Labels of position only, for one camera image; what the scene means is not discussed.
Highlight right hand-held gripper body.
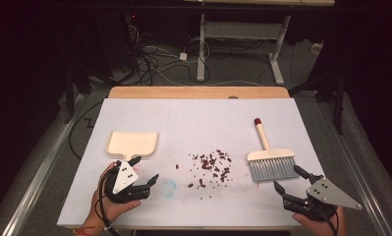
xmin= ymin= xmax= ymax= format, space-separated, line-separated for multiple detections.
xmin=282 ymin=176 xmax=364 ymax=221

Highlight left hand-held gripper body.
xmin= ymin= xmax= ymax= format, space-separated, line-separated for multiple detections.
xmin=103 ymin=159 xmax=152 ymax=205

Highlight cream plastic dustpan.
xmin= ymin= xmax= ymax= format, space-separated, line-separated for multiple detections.
xmin=104 ymin=130 xmax=160 ymax=162

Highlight cream brush with grey bristles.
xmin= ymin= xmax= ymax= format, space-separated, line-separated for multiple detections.
xmin=247 ymin=117 xmax=301 ymax=183

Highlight pile of red beans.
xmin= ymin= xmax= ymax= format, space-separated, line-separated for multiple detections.
xmin=187 ymin=148 xmax=234 ymax=201

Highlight person's right hand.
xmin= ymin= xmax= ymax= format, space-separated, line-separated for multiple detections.
xmin=292 ymin=206 xmax=347 ymax=236

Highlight person's left hand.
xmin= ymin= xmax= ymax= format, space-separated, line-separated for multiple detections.
xmin=90 ymin=162 xmax=142 ymax=227

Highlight white board table cover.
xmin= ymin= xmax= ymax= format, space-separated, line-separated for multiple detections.
xmin=56 ymin=97 xmax=346 ymax=229

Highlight black metal stand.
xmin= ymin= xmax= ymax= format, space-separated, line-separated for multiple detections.
xmin=288 ymin=63 xmax=346 ymax=136

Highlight wooden table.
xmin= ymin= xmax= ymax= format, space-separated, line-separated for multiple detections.
xmin=64 ymin=86 xmax=336 ymax=232

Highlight white floor box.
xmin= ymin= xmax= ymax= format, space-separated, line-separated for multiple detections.
xmin=310 ymin=41 xmax=324 ymax=56

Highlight white metal desk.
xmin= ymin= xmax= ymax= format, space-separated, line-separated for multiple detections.
xmin=183 ymin=0 xmax=336 ymax=86

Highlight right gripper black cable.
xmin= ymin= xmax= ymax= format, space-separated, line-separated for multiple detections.
xmin=315 ymin=206 xmax=340 ymax=236

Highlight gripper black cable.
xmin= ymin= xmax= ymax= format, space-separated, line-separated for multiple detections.
xmin=97 ymin=170 xmax=122 ymax=236
xmin=315 ymin=206 xmax=340 ymax=236

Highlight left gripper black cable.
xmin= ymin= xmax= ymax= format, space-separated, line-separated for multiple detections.
xmin=97 ymin=170 xmax=122 ymax=236

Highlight metal floor rail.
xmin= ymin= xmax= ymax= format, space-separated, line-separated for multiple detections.
xmin=316 ymin=103 xmax=392 ymax=236
xmin=0 ymin=93 xmax=87 ymax=236

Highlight black floor cable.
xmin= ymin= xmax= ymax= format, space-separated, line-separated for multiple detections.
xmin=68 ymin=99 xmax=105 ymax=161

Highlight red string bracelet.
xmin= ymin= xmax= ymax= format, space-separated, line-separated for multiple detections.
xmin=73 ymin=225 xmax=98 ymax=236

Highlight tangle of black floor cables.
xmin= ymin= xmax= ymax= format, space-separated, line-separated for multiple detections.
xmin=123 ymin=24 xmax=214 ymax=87

